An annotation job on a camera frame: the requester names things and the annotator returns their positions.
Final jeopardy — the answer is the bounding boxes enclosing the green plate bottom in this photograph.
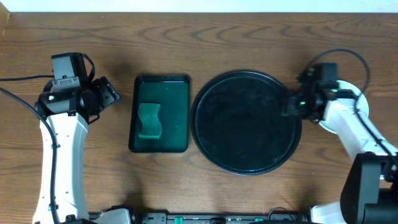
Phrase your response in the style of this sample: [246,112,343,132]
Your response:
[318,80,369,134]

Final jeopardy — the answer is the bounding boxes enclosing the green scrubbing sponge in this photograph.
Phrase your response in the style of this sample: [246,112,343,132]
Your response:
[138,103,162,139]

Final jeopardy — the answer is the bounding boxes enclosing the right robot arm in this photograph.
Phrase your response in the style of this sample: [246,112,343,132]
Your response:
[282,89,397,224]

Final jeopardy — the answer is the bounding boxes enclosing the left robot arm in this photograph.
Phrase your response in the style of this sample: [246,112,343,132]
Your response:
[32,77,119,223]

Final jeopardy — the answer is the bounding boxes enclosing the black rectangular tray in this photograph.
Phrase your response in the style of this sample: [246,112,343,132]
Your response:
[128,75,190,153]

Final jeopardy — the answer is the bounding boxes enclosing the black round tray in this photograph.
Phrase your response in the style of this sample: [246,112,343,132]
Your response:
[190,70,302,175]

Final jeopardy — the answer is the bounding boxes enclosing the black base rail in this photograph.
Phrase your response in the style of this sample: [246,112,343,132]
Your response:
[88,205,312,224]

